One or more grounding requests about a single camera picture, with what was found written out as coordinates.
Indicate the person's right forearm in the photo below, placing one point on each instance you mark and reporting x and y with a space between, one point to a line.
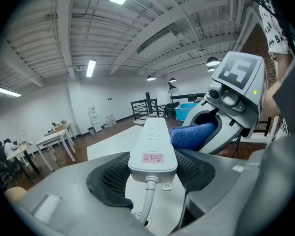
270 102

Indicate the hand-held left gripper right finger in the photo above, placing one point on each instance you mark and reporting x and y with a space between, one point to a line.
218 181

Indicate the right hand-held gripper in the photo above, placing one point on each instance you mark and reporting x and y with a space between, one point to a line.
243 82

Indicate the person's white printed shirt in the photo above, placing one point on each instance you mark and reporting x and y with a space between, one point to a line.
273 31

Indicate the blue plastic crate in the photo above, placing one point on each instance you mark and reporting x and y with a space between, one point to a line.
184 112

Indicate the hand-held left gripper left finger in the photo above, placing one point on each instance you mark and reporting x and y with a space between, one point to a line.
68 195

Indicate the black tripod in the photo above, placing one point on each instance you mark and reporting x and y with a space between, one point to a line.
236 146

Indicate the ceiling air conditioner unit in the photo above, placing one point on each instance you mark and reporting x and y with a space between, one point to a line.
157 40

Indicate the black pendant lamp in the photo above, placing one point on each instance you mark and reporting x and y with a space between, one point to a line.
151 78
211 69
213 61
172 79

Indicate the white power strip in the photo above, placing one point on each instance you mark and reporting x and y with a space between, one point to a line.
153 141

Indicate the blue cloth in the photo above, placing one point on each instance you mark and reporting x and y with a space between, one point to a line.
189 135

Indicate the black metal railing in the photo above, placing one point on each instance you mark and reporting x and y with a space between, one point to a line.
140 108

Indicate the white water dispenser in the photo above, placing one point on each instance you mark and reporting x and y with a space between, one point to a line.
94 118

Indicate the black-legged white table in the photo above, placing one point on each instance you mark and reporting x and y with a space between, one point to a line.
19 151

